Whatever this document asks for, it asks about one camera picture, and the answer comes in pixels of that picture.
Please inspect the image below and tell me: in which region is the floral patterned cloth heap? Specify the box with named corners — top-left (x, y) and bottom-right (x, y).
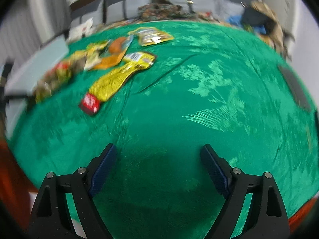
top-left (138, 0), bottom-right (197, 22)

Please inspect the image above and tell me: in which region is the brown mixed snack packet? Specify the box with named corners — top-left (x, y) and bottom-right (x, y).
top-left (33, 59), bottom-right (85, 103)

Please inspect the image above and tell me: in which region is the dark clothes pile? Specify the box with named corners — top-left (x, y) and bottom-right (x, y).
top-left (226, 0), bottom-right (295, 59)

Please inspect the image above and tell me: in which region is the yellow red long snack packet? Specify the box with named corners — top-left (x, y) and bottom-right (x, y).
top-left (79, 52), bottom-right (157, 115)

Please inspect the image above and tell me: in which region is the white storage box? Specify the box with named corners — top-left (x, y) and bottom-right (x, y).
top-left (5, 36), bottom-right (69, 139)

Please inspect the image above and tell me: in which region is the grey sofa cushion left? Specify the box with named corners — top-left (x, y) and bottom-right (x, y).
top-left (104, 0), bottom-right (152, 24)

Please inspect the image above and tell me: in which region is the white pillow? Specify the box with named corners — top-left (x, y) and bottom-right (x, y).
top-left (67, 18), bottom-right (95, 43)

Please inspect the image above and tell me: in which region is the green snack packet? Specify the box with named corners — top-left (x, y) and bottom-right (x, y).
top-left (72, 40), bottom-right (109, 71)

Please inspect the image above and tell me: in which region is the orange sausage packet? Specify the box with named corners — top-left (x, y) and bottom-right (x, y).
top-left (93, 35), bottom-right (134, 70)

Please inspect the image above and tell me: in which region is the green floral tablecloth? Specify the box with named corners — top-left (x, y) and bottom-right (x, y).
top-left (10, 22), bottom-right (318, 238)

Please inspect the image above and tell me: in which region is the yellow snack pouch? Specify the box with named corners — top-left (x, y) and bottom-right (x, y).
top-left (128, 27), bottom-right (174, 46)

